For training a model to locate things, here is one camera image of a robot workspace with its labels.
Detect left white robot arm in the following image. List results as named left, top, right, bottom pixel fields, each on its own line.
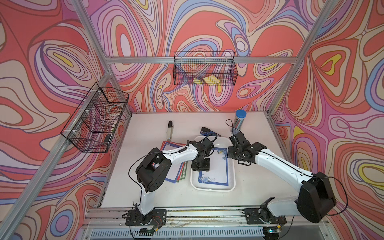
left=135, top=137, right=214, bottom=216

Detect black wire basket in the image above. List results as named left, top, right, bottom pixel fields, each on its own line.
left=61, top=83, right=129, bottom=153
left=173, top=50, right=238, bottom=86

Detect back black wire basket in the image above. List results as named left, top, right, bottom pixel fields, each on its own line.
left=173, top=50, right=238, bottom=86

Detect blue lid pen tube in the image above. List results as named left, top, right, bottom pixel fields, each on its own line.
left=233, top=110, right=247, bottom=131

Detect left black wire basket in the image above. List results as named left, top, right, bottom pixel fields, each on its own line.
left=61, top=83, right=129, bottom=153

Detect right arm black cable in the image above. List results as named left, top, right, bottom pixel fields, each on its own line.
left=225, top=119, right=241, bottom=136

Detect blue black stapler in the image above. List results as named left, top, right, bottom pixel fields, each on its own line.
left=200, top=127, right=221, bottom=137

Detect yellow sticky note large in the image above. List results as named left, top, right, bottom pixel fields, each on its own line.
left=203, top=75, right=221, bottom=86

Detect blue bordered stationery sheet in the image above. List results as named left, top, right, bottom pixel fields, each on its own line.
left=161, top=141, right=183, bottom=184

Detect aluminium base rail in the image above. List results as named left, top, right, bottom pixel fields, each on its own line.
left=76, top=206, right=336, bottom=240

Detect white plastic storage tray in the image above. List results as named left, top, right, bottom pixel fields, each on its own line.
left=190, top=137, right=236, bottom=192

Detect yellow sticky note small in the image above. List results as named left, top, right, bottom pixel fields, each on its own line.
left=193, top=78, right=203, bottom=85

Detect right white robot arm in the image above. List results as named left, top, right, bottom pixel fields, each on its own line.
left=228, top=132, right=336, bottom=224

